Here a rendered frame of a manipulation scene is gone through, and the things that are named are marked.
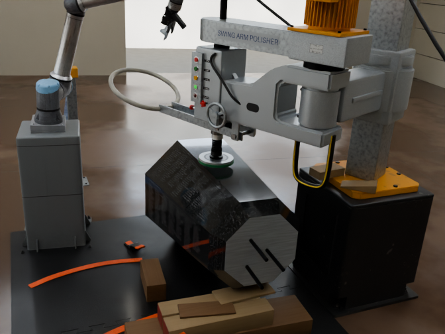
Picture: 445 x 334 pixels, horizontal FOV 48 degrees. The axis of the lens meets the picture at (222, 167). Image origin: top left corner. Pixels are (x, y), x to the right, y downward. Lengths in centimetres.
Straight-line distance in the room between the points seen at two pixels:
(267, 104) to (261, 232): 67
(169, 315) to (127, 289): 61
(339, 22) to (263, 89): 51
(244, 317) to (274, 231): 48
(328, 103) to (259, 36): 48
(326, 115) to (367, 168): 75
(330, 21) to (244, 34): 48
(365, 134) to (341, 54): 88
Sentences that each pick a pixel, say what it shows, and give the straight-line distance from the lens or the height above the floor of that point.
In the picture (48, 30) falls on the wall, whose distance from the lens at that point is 946.
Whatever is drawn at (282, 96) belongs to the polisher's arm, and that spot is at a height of 134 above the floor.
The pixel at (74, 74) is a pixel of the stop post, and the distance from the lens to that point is 450.
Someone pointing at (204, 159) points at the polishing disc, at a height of 86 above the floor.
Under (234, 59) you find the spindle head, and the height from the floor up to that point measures 147.
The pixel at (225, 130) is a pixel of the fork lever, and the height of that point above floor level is 107.
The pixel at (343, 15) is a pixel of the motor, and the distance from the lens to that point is 239.
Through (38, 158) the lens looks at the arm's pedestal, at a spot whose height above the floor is 70.
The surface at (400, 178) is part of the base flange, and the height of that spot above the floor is 78.
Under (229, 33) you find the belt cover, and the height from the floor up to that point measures 162.
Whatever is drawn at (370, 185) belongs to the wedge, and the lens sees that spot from 298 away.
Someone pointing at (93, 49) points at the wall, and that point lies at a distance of 949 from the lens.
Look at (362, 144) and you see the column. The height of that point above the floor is 100.
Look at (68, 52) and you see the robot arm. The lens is 358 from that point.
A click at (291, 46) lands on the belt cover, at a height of 161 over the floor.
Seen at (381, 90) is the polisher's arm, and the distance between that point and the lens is 289.
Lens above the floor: 193
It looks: 22 degrees down
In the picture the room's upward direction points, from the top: 3 degrees clockwise
